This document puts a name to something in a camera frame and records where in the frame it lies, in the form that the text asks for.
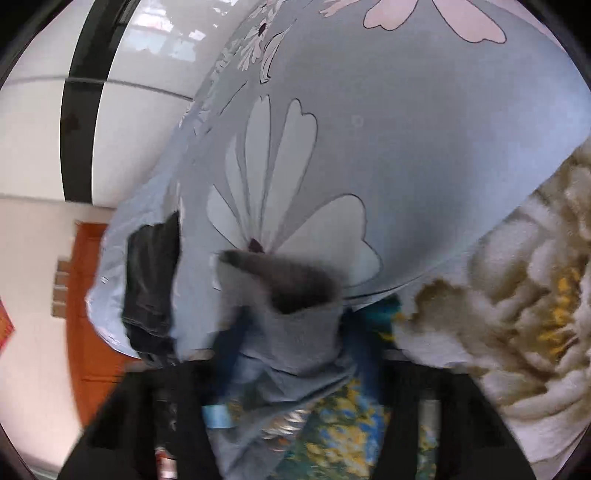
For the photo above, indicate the orange wooden door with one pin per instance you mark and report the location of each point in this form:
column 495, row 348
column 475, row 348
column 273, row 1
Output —
column 90, row 323

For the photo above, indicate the blue and yellow floral cloth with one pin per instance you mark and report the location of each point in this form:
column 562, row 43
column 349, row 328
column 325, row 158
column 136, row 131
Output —
column 344, row 438

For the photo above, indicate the red wall decoration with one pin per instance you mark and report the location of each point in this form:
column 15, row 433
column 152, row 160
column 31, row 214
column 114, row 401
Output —
column 5, row 330

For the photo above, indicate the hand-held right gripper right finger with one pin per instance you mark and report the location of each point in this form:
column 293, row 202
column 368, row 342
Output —
column 402, row 392

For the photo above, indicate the cream floral blanket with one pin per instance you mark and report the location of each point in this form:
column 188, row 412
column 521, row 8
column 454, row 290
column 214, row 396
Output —
column 531, row 323

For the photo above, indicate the dark jeans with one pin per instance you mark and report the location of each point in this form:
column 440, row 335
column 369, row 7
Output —
column 150, row 286

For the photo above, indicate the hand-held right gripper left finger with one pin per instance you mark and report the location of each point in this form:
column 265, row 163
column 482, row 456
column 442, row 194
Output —
column 215, row 417

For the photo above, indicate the grey sweatshirt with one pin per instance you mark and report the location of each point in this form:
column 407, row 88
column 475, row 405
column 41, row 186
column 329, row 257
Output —
column 295, row 332

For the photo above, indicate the blue-grey floral bedsheet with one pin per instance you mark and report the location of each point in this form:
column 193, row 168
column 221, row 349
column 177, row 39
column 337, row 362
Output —
column 369, row 138

